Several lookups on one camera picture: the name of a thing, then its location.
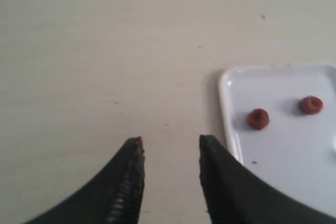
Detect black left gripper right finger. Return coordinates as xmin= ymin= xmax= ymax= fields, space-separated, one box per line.
xmin=199 ymin=135 xmax=335 ymax=224

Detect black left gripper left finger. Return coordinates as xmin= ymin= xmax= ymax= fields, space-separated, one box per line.
xmin=29 ymin=136 xmax=145 ymax=223

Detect white rectangular plastic tray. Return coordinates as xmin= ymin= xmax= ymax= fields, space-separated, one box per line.
xmin=218 ymin=63 xmax=335 ymax=216

